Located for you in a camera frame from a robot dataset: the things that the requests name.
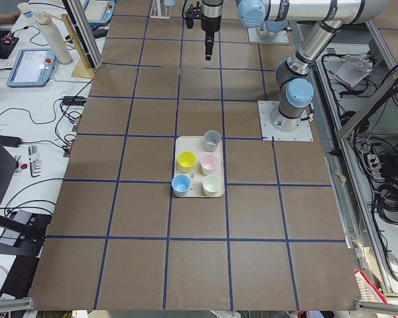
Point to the wooden mug tree stand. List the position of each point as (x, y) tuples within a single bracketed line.
[(83, 68)]

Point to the pale green plastic cup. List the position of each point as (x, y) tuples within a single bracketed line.
[(211, 184)]

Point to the light blue plastic cup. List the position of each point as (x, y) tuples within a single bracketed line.
[(169, 3)]

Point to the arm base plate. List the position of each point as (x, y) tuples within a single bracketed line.
[(275, 127), (256, 36)]

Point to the white cylindrical bottle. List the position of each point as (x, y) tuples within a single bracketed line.
[(53, 37)]

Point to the grey plastic cup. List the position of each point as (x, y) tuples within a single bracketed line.
[(211, 140)]

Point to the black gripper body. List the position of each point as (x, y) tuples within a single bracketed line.
[(210, 23)]

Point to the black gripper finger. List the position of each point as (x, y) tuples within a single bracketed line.
[(209, 44)]

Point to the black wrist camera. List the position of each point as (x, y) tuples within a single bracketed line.
[(192, 13)]

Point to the pink plastic cup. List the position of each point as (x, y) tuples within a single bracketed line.
[(209, 164)]

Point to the black power adapter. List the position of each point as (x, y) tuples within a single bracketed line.
[(10, 141)]

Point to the white wire cup rack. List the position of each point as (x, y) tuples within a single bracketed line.
[(159, 10)]

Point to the aluminium frame post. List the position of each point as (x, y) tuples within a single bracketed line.
[(78, 18)]

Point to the blue teach pendant tablet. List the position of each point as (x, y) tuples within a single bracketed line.
[(32, 68)]

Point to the yellow plastic cup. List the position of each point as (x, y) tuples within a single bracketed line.
[(186, 162)]

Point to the beige plastic tray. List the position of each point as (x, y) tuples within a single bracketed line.
[(196, 145)]

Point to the hex key set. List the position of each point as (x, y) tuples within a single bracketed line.
[(34, 161)]

